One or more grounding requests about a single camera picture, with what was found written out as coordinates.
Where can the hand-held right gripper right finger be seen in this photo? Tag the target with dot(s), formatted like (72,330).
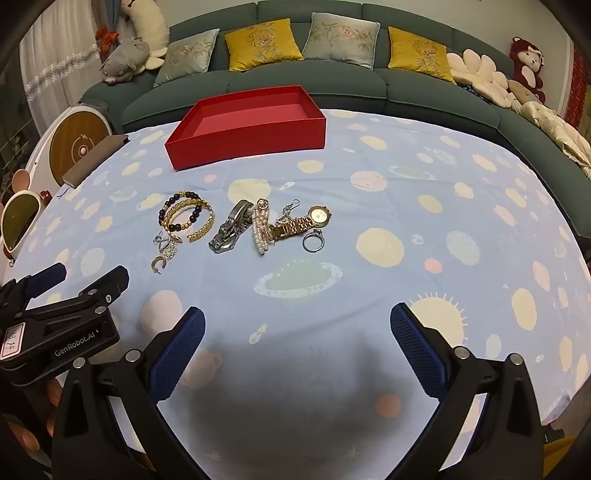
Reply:
(418,350)

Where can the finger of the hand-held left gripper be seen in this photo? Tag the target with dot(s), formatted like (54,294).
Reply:
(46,277)
(104,286)

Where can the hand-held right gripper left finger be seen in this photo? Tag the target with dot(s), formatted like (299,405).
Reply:
(178,350)

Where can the silver wristwatch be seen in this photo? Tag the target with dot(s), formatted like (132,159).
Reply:
(226,230)

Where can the gold wristwatch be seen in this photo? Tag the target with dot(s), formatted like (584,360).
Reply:
(295,226)

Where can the red cardboard box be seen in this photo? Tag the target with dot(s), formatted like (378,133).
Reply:
(249,117)

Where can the person's left hand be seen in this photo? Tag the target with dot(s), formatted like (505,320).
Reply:
(51,397)

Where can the pink-eared round mirror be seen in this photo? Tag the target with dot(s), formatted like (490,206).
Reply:
(21,219)

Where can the grey flat box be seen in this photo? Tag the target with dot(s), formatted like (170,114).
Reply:
(92,159)

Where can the white machine with wooden disc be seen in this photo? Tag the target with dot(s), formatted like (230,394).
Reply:
(78,141)

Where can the white sheer curtain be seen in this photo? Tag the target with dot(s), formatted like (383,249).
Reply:
(55,69)

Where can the grey pig plush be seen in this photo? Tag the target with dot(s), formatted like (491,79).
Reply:
(127,62)

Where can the grey-blue embroidered cushion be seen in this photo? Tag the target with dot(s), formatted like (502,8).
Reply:
(341,41)
(187,57)

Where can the red bow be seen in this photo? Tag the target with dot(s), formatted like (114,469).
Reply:
(105,38)

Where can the green sofa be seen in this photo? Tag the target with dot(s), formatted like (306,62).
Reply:
(277,92)

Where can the cream satin blanket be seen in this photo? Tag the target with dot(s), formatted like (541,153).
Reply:
(558,131)

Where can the white plush toy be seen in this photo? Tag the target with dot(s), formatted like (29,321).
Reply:
(147,25)

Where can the blue curtain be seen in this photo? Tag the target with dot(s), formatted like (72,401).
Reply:
(107,14)

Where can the brown plush pillow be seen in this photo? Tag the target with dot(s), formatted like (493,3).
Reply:
(522,92)

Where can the cream flower-shaped cushion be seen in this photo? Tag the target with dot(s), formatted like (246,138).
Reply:
(478,76)

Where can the yellow embroidered cushion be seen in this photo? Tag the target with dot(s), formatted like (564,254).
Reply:
(263,46)
(418,53)

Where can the red monkey plush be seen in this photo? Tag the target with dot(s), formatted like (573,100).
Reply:
(526,60)

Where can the red wall hanging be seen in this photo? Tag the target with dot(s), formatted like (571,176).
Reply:
(578,87)

